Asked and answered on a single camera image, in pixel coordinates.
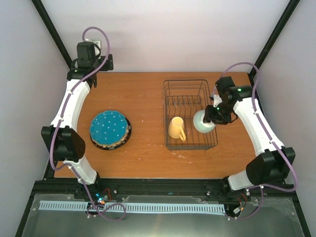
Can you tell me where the black front rail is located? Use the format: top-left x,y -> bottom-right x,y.
32,178 -> 297,203

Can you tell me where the light blue slotted cable duct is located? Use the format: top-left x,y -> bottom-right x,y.
38,200 -> 225,215

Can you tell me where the black frame post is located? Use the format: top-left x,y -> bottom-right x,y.
31,0 -> 72,70
254,0 -> 300,69

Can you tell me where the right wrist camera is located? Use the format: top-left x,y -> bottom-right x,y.
213,94 -> 222,107

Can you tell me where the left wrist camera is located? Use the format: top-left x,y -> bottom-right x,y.
91,39 -> 102,49

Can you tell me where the teal dotted plate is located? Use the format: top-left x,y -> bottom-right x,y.
89,110 -> 128,146

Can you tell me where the dark wire dish rack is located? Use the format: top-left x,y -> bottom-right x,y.
162,79 -> 218,151

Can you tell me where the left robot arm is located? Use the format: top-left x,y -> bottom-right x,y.
41,39 -> 108,199

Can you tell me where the dark patterned plate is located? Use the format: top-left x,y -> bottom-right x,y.
90,119 -> 132,151

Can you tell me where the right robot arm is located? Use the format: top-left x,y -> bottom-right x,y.
199,77 -> 298,192

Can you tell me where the black right frame post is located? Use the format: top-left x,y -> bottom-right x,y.
254,0 -> 300,69

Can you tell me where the yellow ceramic mug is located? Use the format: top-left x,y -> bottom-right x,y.
168,117 -> 186,141

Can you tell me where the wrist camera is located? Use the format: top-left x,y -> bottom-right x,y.
213,94 -> 222,107
91,39 -> 102,49

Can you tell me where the metal front plate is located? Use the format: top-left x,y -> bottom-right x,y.
20,195 -> 309,237

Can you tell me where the pale green ceramic bowl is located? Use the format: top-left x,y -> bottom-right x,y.
193,110 -> 216,134

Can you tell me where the black left frame post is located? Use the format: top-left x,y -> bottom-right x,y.
31,0 -> 72,70

